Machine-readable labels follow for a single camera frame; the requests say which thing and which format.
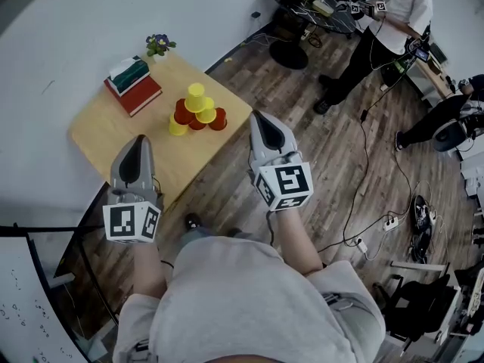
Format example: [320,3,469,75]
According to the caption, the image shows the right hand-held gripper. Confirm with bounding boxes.
[248,110,315,212]

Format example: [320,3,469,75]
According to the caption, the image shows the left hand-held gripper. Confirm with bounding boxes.
[101,135,164,244]

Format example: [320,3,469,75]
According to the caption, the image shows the yellow paper cup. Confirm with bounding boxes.
[195,97,217,124]
[168,112,189,138]
[184,82,207,113]

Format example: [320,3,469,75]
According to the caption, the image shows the person's left forearm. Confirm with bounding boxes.
[132,240,167,298]

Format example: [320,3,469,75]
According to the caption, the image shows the person's right forearm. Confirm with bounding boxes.
[270,208,324,278]

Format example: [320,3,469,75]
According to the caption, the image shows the person's black shoe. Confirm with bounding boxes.
[184,213,204,231]

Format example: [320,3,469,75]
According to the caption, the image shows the red hardcover book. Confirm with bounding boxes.
[104,76,163,119]

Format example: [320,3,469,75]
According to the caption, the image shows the black round stool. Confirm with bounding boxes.
[269,32,308,70]

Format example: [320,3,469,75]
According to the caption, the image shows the person's blue jeans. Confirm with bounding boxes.
[175,227,254,268]

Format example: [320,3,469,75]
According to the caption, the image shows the green tissue box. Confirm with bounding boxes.
[108,54,151,97]

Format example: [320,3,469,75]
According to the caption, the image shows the potted purple flower plant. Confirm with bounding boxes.
[145,33,178,64]

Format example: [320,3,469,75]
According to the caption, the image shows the black marble round table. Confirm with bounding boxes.
[265,0,358,36]

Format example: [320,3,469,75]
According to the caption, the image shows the black and white sneakers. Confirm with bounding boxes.
[411,194,436,237]

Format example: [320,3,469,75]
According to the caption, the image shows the whiteboard on black stand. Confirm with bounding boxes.
[0,181,120,363]

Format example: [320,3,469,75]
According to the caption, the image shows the person's grey shirt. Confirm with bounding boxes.
[113,234,386,363]

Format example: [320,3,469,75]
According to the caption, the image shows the black mesh office chair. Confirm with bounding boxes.
[372,274,457,342]

